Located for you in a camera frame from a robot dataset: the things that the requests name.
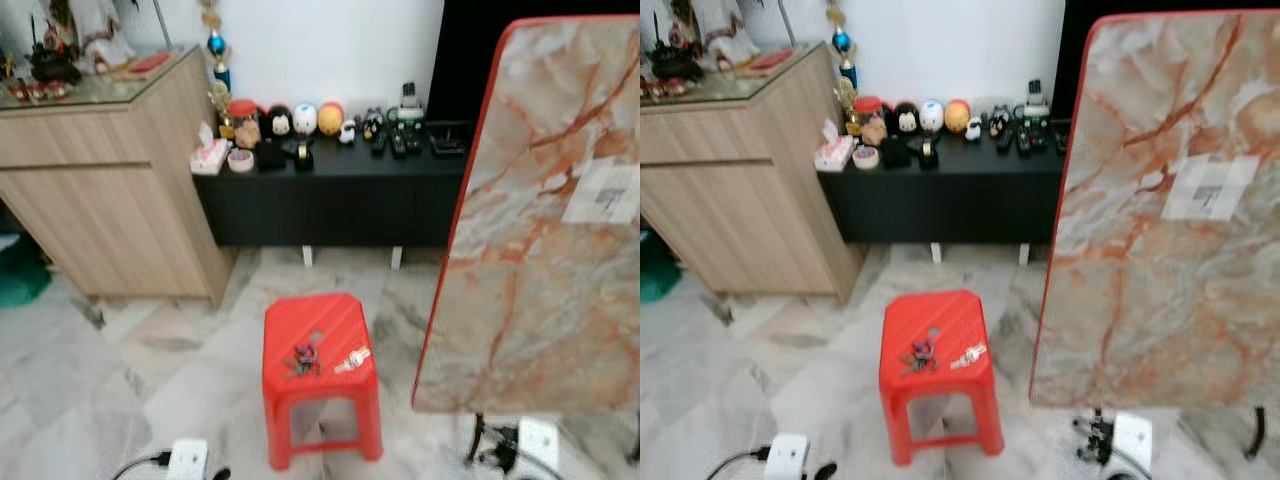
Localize black incense holder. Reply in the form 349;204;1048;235
27;15;83;87
650;12;706;83

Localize red plastic stool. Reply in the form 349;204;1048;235
878;289;1005;467
262;292;384;471

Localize black power cable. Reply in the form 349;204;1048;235
110;450;173;480
705;447;769;480

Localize pink tissue box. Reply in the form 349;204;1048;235
815;118;856;172
190;122;231;176

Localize marble pattern folding table top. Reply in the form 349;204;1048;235
1029;10;1280;409
411;16;641;415

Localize black low tv bench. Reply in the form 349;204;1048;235
815;120;1071;266
192;122;476;269

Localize white power adapter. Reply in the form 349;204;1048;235
763;433;811;480
165;438;209;480

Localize white label sticker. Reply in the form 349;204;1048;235
562;163;639;225
1162;155;1261;222

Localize white robed statue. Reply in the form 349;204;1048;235
68;0;137;73
692;0;759;69

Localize light wooden cabinet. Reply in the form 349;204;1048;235
640;42;866;304
0;45;237;305

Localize gold and blue trophy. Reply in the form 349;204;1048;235
198;0;237;137
825;0;863;133

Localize keys with dark red charm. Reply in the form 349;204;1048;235
900;338;941;376
285;342;323;378

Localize green plastic bag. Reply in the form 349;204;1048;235
0;235;53;308
640;230;682;304

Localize white box under table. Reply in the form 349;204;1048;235
1112;412;1154;471
517;417;561;479

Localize red lid jar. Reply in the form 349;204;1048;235
853;96;888;147
229;99;263;151

